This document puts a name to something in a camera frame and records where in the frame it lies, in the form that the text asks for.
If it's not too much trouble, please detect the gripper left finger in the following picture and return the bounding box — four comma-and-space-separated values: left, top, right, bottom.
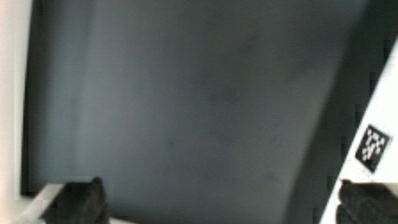
22, 177, 109, 224

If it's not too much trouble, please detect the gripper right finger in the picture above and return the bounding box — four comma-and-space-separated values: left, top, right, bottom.
335, 180, 398, 224

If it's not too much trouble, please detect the white table leg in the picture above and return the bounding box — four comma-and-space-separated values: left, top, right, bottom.
319, 39, 398, 224

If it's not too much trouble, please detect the white front barrier wall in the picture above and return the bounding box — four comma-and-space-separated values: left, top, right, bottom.
0, 0, 31, 224

